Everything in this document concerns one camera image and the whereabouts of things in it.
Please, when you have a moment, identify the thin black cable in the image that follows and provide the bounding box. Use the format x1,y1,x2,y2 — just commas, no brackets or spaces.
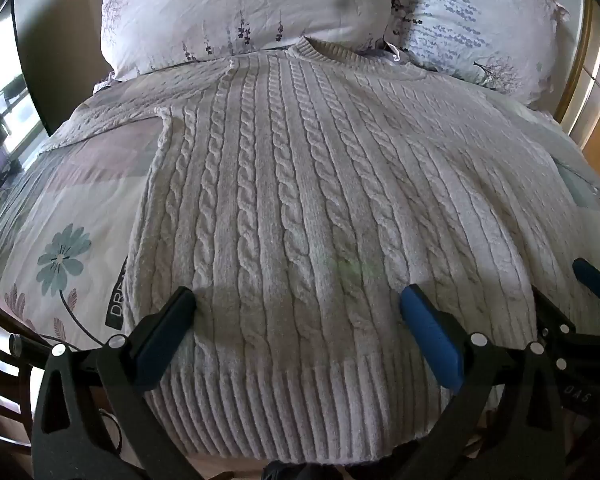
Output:
98,408,125,467

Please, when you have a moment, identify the black printed label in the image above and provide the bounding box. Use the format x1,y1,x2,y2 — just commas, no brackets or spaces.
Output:
103,257,131,334

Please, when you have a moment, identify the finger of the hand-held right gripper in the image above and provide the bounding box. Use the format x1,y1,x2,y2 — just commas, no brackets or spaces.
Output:
529,287,578,343
572,258,600,306

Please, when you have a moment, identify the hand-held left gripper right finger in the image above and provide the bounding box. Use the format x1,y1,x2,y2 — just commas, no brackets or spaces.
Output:
399,284,567,480

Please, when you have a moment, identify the dark wooden chair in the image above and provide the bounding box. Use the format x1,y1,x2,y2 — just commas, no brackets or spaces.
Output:
0,296,43,423

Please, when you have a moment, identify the floral bed sheet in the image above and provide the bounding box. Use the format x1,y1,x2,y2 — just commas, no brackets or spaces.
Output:
0,72,600,361

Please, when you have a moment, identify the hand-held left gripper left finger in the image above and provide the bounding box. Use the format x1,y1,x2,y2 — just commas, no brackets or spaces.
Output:
30,286,201,480

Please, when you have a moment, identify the white cable-knit sweater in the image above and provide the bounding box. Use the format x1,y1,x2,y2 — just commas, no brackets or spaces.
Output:
44,36,600,465

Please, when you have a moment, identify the wooden headboard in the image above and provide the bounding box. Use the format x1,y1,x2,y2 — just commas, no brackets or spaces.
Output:
554,0,600,186

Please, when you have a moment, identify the pale floral pillow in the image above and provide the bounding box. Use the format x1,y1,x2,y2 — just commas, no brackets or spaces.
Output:
91,0,397,84

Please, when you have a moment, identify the white pillow with purple sprigs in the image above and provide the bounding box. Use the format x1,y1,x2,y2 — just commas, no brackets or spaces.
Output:
383,0,572,112

